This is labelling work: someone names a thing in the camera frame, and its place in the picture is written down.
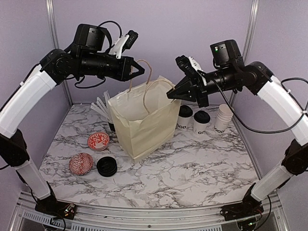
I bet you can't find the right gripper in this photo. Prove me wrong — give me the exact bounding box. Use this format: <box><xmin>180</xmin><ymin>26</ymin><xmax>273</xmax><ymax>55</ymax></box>
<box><xmin>167</xmin><ymin>65</ymin><xmax>238</xmax><ymax>107</ymax></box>

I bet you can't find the black cup lid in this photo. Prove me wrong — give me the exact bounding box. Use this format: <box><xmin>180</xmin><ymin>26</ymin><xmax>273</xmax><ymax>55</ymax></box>
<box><xmin>179</xmin><ymin>105</ymin><xmax>193</xmax><ymax>118</ymax></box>
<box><xmin>193</xmin><ymin>110</ymin><xmax>211</xmax><ymax>124</ymax></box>

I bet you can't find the white paper coffee cup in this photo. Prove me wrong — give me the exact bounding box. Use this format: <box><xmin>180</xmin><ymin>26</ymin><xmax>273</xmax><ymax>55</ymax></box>
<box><xmin>176</xmin><ymin>116</ymin><xmax>192</xmax><ymax>130</ymax></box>

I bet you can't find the cream paper bag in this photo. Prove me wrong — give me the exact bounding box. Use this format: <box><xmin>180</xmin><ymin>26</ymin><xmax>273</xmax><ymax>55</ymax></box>
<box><xmin>107</xmin><ymin>59</ymin><xmax>182</xmax><ymax>164</ymax></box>

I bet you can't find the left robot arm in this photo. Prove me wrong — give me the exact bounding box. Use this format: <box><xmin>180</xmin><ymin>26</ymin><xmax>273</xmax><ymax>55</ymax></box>
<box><xmin>0</xmin><ymin>24</ymin><xmax>145</xmax><ymax>214</ymax></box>

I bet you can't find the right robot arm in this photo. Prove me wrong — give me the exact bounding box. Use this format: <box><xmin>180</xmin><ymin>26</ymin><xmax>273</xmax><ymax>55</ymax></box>
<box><xmin>167</xmin><ymin>39</ymin><xmax>308</xmax><ymax>216</ymax></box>

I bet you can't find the stack of white cups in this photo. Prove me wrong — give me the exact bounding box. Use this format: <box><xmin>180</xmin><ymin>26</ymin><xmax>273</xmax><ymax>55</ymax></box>
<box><xmin>214</xmin><ymin>104</ymin><xmax>233</xmax><ymax>134</ymax></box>

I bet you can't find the black cup with straws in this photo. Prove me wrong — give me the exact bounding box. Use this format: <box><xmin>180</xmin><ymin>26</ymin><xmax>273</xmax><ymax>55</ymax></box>
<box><xmin>90</xmin><ymin>91</ymin><xmax>117</xmax><ymax>138</ymax></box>

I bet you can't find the red floral bowl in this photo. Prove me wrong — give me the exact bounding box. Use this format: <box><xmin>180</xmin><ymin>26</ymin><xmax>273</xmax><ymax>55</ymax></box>
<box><xmin>87</xmin><ymin>132</ymin><xmax>110</xmax><ymax>151</ymax></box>

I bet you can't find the stack of black lids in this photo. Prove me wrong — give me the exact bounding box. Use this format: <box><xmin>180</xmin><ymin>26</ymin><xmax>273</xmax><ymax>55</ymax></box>
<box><xmin>96</xmin><ymin>156</ymin><xmax>117</xmax><ymax>177</ymax></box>

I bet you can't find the red patterned bowl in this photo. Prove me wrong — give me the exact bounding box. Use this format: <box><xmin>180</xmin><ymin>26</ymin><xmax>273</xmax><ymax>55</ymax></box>
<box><xmin>69</xmin><ymin>153</ymin><xmax>93</xmax><ymax>176</ymax></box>

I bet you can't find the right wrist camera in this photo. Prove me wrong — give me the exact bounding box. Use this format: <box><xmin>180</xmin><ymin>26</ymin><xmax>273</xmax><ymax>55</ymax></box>
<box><xmin>175</xmin><ymin>55</ymin><xmax>203</xmax><ymax>80</ymax></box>

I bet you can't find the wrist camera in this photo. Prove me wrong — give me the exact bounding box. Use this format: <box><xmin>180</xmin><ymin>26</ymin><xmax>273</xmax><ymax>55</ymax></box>
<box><xmin>108</xmin><ymin>30</ymin><xmax>139</xmax><ymax>59</ymax></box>
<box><xmin>175</xmin><ymin>55</ymin><xmax>203</xmax><ymax>80</ymax></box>

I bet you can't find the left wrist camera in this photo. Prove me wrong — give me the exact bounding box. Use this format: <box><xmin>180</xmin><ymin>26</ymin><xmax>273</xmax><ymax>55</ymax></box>
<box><xmin>108</xmin><ymin>30</ymin><xmax>139</xmax><ymax>59</ymax></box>

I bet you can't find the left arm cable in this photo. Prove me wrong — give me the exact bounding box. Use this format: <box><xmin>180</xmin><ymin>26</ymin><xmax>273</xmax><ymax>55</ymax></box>
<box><xmin>74</xmin><ymin>21</ymin><xmax>125</xmax><ymax>89</ymax></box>

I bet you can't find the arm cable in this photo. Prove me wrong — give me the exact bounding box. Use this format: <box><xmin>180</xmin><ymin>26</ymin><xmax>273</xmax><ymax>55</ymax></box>
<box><xmin>211</xmin><ymin>77</ymin><xmax>308</xmax><ymax>133</ymax></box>
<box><xmin>74</xmin><ymin>21</ymin><xmax>125</xmax><ymax>89</ymax></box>

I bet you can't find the right aluminium post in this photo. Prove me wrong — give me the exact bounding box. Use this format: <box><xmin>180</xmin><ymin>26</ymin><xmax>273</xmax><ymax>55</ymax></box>
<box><xmin>228</xmin><ymin>0</ymin><xmax>260</xmax><ymax>108</ymax></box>

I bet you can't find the aluminium post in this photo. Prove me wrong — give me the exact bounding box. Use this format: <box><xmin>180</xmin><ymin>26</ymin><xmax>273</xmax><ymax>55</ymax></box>
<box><xmin>228</xmin><ymin>0</ymin><xmax>260</xmax><ymax>108</ymax></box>
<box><xmin>45</xmin><ymin>0</ymin><xmax>73</xmax><ymax>106</ymax></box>

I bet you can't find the left aluminium post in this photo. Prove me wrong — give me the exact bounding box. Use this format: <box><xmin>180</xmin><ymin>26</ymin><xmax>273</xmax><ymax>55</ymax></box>
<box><xmin>45</xmin><ymin>0</ymin><xmax>73</xmax><ymax>106</ymax></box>

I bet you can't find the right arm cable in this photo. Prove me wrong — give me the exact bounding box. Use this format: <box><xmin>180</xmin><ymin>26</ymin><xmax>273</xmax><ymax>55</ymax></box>
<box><xmin>211</xmin><ymin>77</ymin><xmax>308</xmax><ymax>133</ymax></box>

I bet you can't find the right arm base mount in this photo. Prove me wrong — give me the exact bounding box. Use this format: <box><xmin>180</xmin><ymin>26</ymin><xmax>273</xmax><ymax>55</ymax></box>
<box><xmin>220</xmin><ymin>183</ymin><xmax>264</xmax><ymax>221</ymax></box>

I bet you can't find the aluminium front rail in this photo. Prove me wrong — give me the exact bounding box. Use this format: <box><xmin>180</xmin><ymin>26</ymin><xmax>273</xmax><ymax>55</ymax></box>
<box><xmin>8</xmin><ymin>192</ymin><xmax>289</xmax><ymax>231</ymax></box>

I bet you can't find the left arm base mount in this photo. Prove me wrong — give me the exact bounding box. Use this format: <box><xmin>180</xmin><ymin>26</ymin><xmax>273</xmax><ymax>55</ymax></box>
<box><xmin>35</xmin><ymin>182</ymin><xmax>77</xmax><ymax>220</ymax></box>

